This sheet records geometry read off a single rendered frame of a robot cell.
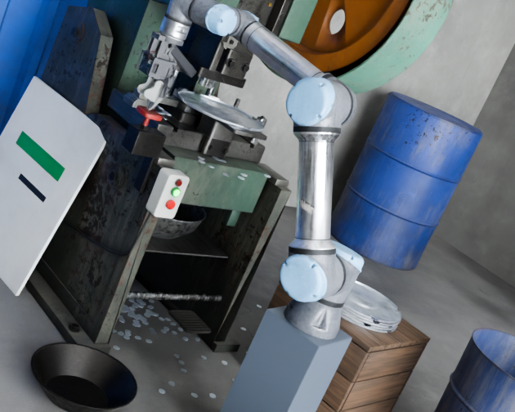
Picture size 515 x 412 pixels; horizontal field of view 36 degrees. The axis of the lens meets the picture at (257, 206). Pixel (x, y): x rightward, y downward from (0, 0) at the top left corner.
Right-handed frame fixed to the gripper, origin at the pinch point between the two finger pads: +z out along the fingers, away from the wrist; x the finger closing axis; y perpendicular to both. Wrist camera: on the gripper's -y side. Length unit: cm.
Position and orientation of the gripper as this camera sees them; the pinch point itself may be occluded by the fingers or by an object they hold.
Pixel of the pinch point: (152, 105)
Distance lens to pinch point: 227.6
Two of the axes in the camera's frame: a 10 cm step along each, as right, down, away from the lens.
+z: -3.8, 8.8, 2.7
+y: -7.2, -1.0, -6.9
